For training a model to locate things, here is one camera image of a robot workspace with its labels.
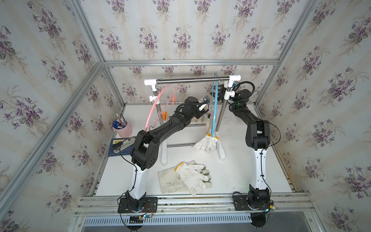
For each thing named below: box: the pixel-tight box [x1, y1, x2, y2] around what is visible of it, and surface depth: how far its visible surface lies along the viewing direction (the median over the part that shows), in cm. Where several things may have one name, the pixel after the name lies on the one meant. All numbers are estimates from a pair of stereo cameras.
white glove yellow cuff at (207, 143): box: [193, 133, 220, 154], surface depth 84 cm
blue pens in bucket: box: [112, 113, 128, 130], surface depth 97 cm
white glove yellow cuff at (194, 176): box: [174, 159, 212, 196], surface depth 83 cm
